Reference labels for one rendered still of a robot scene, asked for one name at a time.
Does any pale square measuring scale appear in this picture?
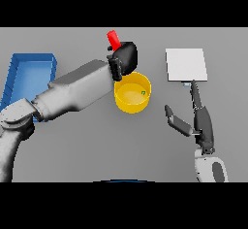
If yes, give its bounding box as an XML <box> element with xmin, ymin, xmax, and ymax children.
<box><xmin>165</xmin><ymin>48</ymin><xmax>208</xmax><ymax>87</ymax></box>

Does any blue tray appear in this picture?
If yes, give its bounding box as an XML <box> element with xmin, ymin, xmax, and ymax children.
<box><xmin>0</xmin><ymin>52</ymin><xmax>58</xmax><ymax>123</ymax></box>

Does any yellow bowl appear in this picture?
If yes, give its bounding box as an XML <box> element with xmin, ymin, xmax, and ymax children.
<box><xmin>113</xmin><ymin>71</ymin><xmax>152</xmax><ymax>115</ymax></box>

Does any red beaker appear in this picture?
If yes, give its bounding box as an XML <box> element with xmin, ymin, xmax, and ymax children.
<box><xmin>107</xmin><ymin>29</ymin><xmax>122</xmax><ymax>51</ymax></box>

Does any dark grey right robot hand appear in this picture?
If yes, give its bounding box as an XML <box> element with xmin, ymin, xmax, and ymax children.
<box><xmin>164</xmin><ymin>79</ymin><xmax>216</xmax><ymax>155</ymax></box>

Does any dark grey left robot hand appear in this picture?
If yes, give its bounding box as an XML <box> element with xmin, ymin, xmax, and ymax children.
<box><xmin>107</xmin><ymin>41</ymin><xmax>139</xmax><ymax>82</ymax></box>

